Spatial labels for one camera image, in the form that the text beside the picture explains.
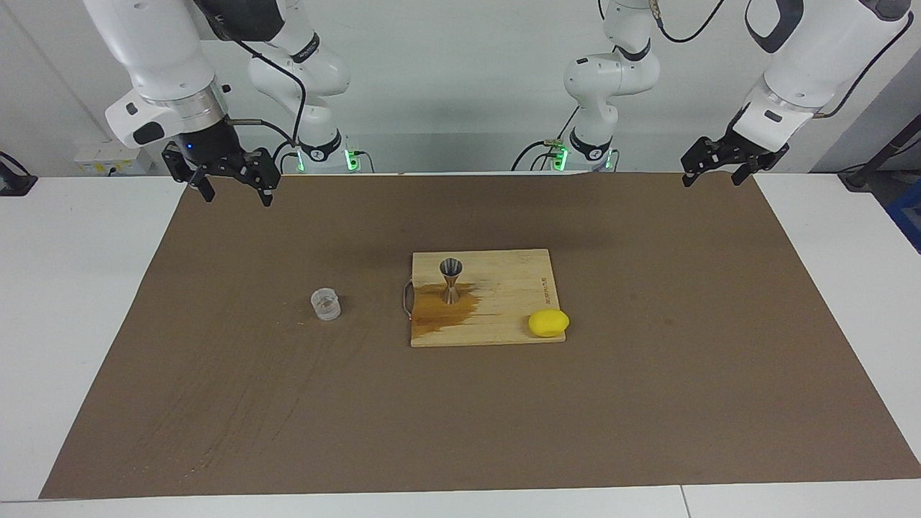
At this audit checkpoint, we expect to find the yellow lemon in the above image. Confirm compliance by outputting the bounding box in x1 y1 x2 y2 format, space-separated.
528 309 571 339

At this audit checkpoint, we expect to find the white wall socket box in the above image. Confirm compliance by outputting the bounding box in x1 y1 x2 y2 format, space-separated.
73 140 156 176

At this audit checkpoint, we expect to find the black stand leg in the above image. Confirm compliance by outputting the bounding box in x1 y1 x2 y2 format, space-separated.
838 114 921 192

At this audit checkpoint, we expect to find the blue crate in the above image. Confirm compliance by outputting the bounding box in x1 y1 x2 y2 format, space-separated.
886 180 921 254

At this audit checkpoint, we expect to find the small clear glass cup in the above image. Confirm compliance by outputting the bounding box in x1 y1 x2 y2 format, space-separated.
310 287 343 322

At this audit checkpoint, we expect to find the black clamp mount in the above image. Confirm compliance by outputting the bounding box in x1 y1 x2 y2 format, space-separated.
0 150 39 197

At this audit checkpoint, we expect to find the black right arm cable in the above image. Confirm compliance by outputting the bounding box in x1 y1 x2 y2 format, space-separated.
193 0 306 160

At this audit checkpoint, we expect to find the steel double jigger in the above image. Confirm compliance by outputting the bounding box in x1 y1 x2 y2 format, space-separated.
439 257 465 306

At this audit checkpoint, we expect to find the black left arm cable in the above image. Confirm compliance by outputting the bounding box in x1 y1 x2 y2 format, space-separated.
648 0 916 122

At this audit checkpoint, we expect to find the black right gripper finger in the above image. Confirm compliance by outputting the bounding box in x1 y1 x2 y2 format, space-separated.
241 148 282 208
186 167 216 204

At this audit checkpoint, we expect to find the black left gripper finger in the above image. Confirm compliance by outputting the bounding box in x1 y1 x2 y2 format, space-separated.
680 137 712 189
731 154 765 188

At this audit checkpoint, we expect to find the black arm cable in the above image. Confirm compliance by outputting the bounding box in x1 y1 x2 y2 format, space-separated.
648 0 916 122
193 0 306 160

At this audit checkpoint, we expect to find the brown table mat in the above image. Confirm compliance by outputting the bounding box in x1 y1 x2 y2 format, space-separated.
39 171 921 500

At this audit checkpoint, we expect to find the bamboo cutting board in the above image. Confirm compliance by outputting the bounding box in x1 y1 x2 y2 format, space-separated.
400 249 570 349

